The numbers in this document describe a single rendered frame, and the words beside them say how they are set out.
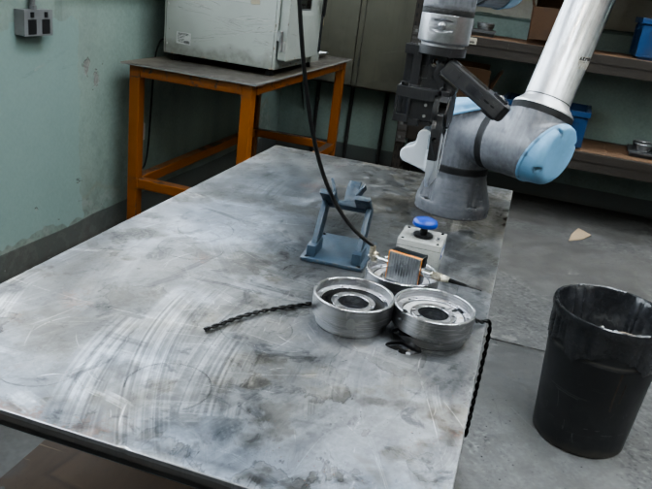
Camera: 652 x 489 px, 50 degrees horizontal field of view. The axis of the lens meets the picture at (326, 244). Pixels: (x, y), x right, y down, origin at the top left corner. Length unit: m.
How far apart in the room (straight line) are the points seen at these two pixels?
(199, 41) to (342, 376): 2.59
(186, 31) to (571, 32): 2.19
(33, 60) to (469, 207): 1.85
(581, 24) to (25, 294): 1.01
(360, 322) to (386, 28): 3.95
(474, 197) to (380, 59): 3.37
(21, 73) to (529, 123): 1.94
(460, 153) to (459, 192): 0.08
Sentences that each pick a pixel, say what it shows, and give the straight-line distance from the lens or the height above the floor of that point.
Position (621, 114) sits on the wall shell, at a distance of 4.91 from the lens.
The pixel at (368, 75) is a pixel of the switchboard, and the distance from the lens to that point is 4.76.
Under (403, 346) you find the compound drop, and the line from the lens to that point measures 0.87.
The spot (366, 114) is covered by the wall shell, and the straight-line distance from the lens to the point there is 5.04.
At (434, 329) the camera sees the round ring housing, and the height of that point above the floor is 0.83.
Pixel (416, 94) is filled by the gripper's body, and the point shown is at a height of 1.07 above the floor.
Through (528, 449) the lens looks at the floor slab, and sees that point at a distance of 2.21.
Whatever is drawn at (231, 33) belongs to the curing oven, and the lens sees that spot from 3.19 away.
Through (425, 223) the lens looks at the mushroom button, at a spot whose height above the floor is 0.87.
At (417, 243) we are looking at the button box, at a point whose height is 0.84.
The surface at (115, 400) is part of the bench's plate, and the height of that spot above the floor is 0.80.
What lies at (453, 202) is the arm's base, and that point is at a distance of 1.39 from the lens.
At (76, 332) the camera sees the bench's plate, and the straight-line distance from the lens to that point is 0.85.
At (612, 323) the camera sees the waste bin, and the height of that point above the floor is 0.32.
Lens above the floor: 1.21
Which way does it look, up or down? 21 degrees down
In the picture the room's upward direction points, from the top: 7 degrees clockwise
